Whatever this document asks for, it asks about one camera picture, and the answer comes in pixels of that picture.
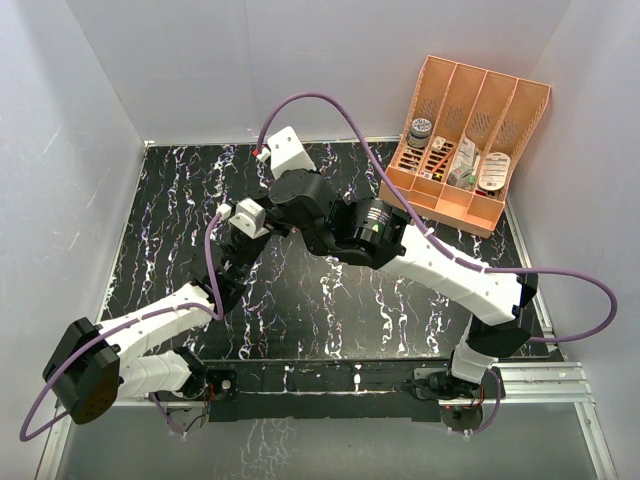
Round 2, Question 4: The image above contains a black base bar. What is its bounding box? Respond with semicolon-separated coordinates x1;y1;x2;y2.
204;359;447;422

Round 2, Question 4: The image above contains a white paper packet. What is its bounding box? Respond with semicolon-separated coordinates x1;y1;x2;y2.
452;135;477;168

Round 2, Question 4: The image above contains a patterned lid jar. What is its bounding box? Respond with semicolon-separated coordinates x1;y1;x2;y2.
407;117;432;148

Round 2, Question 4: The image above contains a grey green small device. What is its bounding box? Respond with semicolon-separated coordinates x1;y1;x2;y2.
447;165;474;190

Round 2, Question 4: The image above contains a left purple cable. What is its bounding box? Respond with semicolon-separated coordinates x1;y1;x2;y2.
19;204;234;442

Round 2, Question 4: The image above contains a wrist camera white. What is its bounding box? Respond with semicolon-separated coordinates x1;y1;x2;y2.
267;126;316;179
229;198;269;239

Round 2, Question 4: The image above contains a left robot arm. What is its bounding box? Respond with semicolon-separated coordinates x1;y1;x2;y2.
43;200;292;425

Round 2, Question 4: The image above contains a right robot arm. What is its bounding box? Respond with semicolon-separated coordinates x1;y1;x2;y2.
269;169;538;400

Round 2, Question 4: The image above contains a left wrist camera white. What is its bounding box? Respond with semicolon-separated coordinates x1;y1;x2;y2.
229;198;269;239

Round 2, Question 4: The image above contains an oval white blister pack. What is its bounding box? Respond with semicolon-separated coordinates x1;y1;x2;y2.
478;152;511;191

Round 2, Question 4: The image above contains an orange file organizer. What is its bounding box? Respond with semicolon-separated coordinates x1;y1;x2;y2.
380;56;551;238

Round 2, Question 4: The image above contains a white card box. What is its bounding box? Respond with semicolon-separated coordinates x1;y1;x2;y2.
431;136;447;153

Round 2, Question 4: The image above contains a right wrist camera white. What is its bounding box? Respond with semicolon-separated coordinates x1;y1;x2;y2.
267;126;316;179

